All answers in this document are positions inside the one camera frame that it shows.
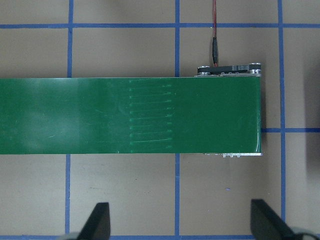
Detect red black conveyor cable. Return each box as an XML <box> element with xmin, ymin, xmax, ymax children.
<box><xmin>211</xmin><ymin>0</ymin><xmax>220</xmax><ymax>68</ymax></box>

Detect green conveyor belt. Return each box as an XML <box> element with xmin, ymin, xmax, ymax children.
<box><xmin>0</xmin><ymin>62</ymin><xmax>263</xmax><ymax>159</ymax></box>

